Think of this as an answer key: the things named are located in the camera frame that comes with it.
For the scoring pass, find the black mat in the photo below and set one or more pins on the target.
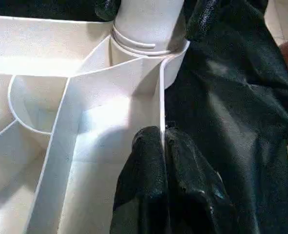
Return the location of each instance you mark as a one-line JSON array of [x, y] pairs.
[[231, 97]]

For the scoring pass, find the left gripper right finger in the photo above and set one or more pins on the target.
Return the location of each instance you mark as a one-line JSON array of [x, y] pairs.
[[192, 190]]

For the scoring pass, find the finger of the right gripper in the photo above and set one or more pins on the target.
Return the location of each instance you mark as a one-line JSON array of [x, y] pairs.
[[107, 9], [202, 17]]

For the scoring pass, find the white plastic table leg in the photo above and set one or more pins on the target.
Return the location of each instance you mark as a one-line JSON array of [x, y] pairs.
[[146, 22]]

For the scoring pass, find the white plastic table top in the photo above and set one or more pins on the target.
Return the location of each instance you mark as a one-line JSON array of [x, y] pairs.
[[46, 122]]

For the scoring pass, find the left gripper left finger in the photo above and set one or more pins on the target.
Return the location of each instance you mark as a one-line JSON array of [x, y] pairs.
[[141, 185]]

